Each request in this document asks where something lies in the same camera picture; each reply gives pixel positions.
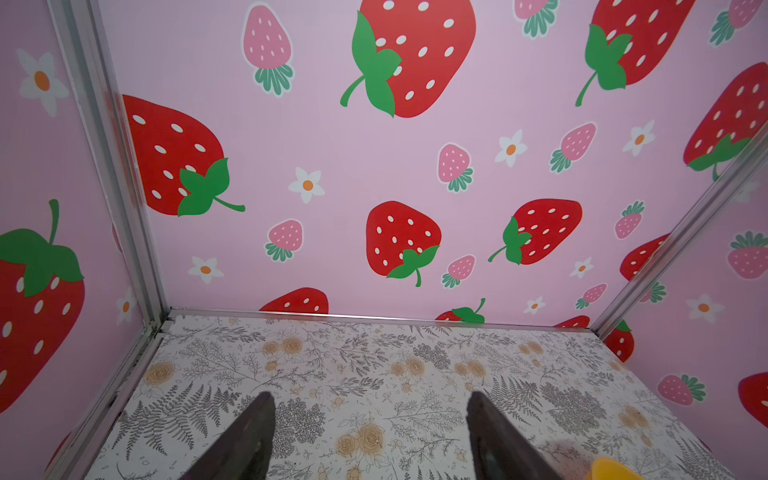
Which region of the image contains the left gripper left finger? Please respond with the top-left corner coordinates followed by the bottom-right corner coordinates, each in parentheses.
top-left (181, 392), bottom-right (276, 480)

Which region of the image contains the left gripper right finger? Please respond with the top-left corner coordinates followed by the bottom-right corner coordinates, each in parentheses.
top-left (466, 391), bottom-right (561, 480)

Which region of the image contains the yellow plastic tray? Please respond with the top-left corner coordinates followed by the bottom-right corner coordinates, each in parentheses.
top-left (585, 458), bottom-right (643, 480)

